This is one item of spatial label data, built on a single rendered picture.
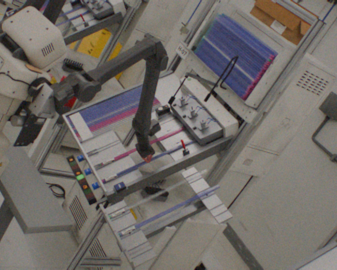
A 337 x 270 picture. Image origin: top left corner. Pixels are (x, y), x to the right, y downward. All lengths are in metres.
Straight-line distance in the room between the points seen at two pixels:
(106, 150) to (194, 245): 0.85
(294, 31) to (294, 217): 1.64
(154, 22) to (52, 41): 1.97
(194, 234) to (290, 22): 1.34
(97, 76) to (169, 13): 1.95
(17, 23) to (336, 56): 2.76
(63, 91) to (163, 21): 2.06
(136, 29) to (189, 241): 1.61
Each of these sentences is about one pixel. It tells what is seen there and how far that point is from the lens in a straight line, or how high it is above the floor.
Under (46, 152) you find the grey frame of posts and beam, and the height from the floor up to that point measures 0.45.
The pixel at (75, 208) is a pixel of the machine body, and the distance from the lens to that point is 3.15.
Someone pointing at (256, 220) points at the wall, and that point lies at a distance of 4.16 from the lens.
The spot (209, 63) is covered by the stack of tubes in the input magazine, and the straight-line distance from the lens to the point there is 2.65.
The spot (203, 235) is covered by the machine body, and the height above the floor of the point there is 0.52.
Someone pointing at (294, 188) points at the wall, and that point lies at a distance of 3.97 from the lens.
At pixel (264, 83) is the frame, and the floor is 1.52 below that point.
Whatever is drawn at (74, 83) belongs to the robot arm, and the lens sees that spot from 1.80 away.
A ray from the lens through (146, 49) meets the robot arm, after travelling 1.95.
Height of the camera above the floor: 1.87
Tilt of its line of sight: 20 degrees down
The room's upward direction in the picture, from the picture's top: 33 degrees clockwise
